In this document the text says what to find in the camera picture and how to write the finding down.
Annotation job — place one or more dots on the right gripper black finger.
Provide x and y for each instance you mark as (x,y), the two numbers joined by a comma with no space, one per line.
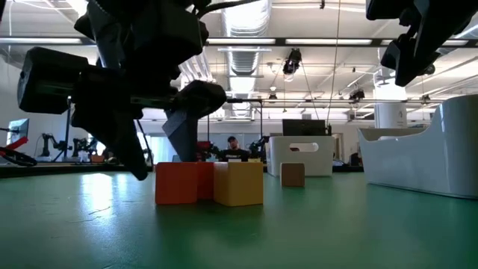
(411,60)
(388,9)

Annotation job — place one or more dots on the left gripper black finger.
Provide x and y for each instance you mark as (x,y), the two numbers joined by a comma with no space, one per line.
(104,108)
(185,138)

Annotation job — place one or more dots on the large red wooden block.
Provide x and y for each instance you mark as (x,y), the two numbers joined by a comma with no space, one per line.
(175,185)

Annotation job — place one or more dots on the black background robot arm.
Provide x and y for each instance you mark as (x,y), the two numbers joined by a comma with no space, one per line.
(214,149)
(80,143)
(46,140)
(261,142)

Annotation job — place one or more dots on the red storage cabinet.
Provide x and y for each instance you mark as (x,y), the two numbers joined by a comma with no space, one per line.
(204,147)

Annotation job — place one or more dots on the small red wooden block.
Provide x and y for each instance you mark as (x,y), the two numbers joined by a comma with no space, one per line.
(205,181)

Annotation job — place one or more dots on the person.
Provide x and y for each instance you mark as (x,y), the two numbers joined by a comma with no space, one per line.
(234,153)

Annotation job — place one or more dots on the white round pillar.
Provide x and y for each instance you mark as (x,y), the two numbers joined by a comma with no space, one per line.
(390,112)

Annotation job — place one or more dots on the black ceiling spot lamp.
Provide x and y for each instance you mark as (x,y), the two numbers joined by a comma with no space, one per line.
(292,61)
(356,94)

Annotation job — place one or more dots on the yellow wooden cube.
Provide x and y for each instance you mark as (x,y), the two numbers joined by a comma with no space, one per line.
(239,184)

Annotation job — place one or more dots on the computer monitor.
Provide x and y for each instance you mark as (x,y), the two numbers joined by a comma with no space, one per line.
(18,130)

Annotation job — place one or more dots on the grey plastic bin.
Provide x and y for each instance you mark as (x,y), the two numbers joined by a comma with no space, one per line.
(429,160)

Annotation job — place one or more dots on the tan wooden block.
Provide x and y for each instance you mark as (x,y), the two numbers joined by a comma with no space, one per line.
(292,175)

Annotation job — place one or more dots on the black monitor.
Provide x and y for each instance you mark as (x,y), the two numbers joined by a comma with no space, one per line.
(304,127)

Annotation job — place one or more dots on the green table mat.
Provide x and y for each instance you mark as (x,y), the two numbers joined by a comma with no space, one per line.
(74,231)

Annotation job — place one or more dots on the black background rig frame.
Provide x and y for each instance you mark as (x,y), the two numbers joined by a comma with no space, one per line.
(68,138)
(246,100)

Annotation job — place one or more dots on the black overhead light rail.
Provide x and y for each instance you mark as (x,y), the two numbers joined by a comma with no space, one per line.
(280,41)

